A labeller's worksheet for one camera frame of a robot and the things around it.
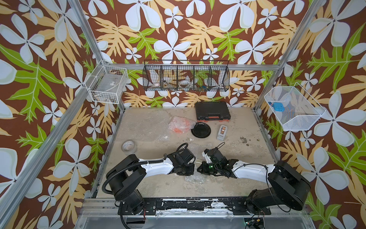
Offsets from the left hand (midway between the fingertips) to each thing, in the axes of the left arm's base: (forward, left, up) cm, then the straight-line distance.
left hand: (194, 170), depth 86 cm
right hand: (0, -1, +1) cm, 2 cm away
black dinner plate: (+32, -7, -2) cm, 33 cm away
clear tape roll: (+16, +45, -1) cm, 47 cm away
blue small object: (+31, -52, +25) cm, 65 cm away
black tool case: (+46, -12, +4) cm, 48 cm away
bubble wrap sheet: (-5, -1, +2) cm, 5 cm away
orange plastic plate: (+33, +9, +3) cm, 34 cm away
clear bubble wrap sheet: (+33, +8, +3) cm, 35 cm away
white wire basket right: (+23, -58, +29) cm, 69 cm away
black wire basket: (+56, +5, +30) cm, 64 cm away
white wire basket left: (+42, +54, +33) cm, 76 cm away
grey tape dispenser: (+27, -21, +2) cm, 35 cm away
